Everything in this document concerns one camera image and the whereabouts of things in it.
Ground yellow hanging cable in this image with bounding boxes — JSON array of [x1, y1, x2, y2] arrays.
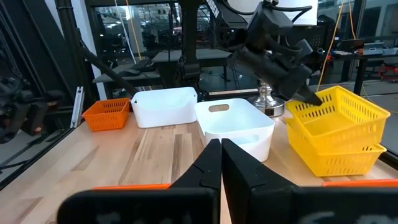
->
[[347, 0, 358, 40], [125, 0, 143, 61], [316, 0, 345, 93]]

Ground yellow slotted plastic basket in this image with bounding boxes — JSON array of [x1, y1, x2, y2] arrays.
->
[[285, 85, 391, 153], [285, 118, 387, 178]]

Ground dark background workbench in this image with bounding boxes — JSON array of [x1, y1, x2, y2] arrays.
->
[[329, 39, 398, 96]]

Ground black diagonal frame strut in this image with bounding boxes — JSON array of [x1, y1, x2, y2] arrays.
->
[[79, 46, 138, 96]]

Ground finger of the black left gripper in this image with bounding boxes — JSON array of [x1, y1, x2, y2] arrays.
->
[[291, 85, 323, 107]]

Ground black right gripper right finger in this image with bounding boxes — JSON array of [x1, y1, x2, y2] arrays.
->
[[221, 138, 398, 224]]

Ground silver lamp with white shade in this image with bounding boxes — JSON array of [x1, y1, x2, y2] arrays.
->
[[228, 0, 318, 118]]

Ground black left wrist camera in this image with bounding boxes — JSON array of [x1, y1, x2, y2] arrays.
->
[[247, 1, 295, 47]]

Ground orange slotted plastic basket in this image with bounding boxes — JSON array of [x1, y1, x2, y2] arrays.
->
[[91, 179, 398, 191], [81, 97, 131, 132]]

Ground grey background desk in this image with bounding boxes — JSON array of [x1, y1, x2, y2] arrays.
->
[[92, 49, 233, 91]]

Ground white plastic storage bin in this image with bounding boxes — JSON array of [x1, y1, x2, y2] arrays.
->
[[130, 86, 198, 129], [195, 98, 275, 163]]

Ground white aluminium profile bar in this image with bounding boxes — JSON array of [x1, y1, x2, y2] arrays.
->
[[70, 86, 85, 129]]

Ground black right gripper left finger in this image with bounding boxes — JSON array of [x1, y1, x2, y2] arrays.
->
[[57, 138, 222, 224]]

